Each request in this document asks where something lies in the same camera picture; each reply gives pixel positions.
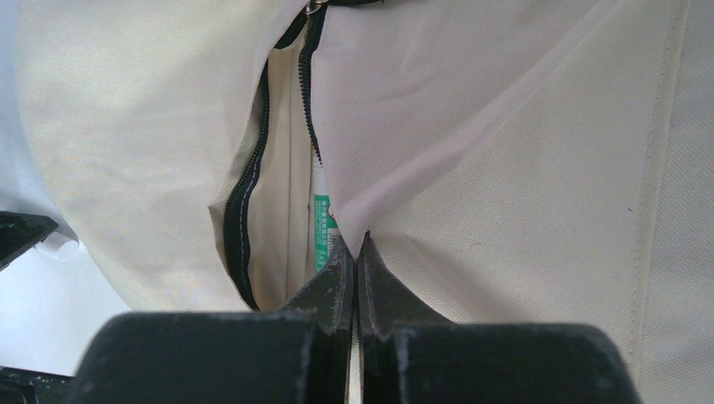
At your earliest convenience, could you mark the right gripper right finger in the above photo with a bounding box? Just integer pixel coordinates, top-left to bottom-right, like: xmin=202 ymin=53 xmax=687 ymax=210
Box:
xmin=356 ymin=237 xmax=641 ymax=403

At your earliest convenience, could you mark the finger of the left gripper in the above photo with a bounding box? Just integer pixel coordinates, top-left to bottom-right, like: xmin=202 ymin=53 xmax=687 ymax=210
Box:
xmin=1 ymin=210 xmax=59 ymax=270

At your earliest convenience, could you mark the beige canvas backpack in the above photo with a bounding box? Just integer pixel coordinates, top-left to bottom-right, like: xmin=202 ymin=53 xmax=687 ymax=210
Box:
xmin=13 ymin=1 xmax=713 ymax=403

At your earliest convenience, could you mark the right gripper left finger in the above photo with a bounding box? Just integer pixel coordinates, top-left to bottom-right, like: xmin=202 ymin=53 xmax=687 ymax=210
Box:
xmin=68 ymin=240 xmax=354 ymax=403

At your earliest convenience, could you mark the black mounting base rail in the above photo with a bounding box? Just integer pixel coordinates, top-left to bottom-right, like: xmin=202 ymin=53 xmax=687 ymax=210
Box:
xmin=1 ymin=367 xmax=73 ymax=404

